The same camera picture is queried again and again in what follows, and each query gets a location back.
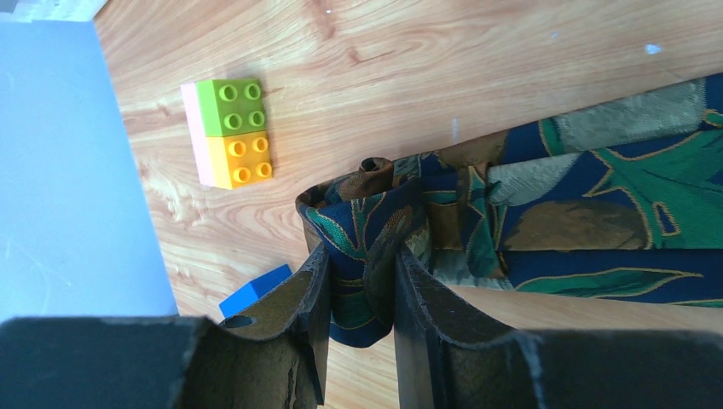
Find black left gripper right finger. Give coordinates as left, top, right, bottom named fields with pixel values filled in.
left=394, top=247, right=722, bottom=408

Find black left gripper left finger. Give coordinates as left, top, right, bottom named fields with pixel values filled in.
left=1, top=246, right=330, bottom=408

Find dark patterned necktie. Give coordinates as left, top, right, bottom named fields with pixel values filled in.
left=296, top=74, right=722, bottom=348

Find blue toy block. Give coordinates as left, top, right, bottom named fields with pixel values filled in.
left=219, top=264, right=292, bottom=319

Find colourful toy blocks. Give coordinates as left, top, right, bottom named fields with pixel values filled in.
left=180, top=78, right=274, bottom=190

